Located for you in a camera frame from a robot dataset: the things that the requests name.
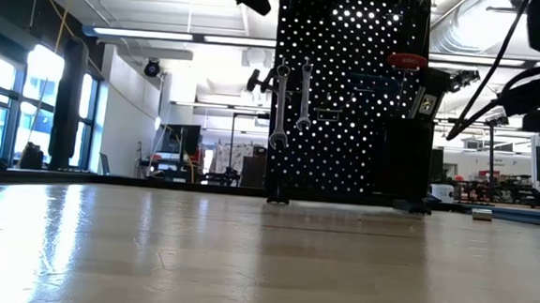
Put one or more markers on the black room pillar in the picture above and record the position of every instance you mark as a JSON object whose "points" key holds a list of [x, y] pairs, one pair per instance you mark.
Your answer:
{"points": [[68, 106]]}

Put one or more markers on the double prong peg hook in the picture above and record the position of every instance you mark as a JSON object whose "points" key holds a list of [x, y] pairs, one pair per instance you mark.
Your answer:
{"points": [[327, 113], [294, 92]]}

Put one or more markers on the black aluminium table frame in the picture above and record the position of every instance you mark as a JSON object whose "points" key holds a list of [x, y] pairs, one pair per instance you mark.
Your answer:
{"points": [[155, 183]]}

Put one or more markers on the black perforated pegboard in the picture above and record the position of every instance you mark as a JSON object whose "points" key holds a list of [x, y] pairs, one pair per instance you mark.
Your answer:
{"points": [[345, 151]]}

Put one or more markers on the long silver combination wrench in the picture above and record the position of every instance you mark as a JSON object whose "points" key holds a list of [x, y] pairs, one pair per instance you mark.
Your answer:
{"points": [[280, 105]]}

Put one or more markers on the black track light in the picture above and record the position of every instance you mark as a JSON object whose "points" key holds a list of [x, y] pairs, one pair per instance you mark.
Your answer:
{"points": [[464, 79]]}

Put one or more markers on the black bag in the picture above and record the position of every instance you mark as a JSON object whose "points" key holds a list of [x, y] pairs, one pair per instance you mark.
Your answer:
{"points": [[31, 158]]}

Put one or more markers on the short silver combination wrench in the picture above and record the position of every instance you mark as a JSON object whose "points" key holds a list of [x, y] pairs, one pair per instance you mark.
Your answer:
{"points": [[304, 97]]}

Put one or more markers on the white background box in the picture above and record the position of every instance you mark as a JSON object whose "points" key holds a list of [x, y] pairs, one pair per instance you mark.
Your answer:
{"points": [[443, 192]]}

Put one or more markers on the black rig stand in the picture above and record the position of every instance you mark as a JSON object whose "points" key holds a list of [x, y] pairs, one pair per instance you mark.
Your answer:
{"points": [[491, 155]]}

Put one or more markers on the black equipment rack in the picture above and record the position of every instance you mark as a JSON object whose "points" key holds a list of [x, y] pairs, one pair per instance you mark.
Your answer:
{"points": [[252, 171]]}

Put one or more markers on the round black spotlight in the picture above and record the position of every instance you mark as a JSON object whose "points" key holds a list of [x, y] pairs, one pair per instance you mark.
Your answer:
{"points": [[152, 68]]}

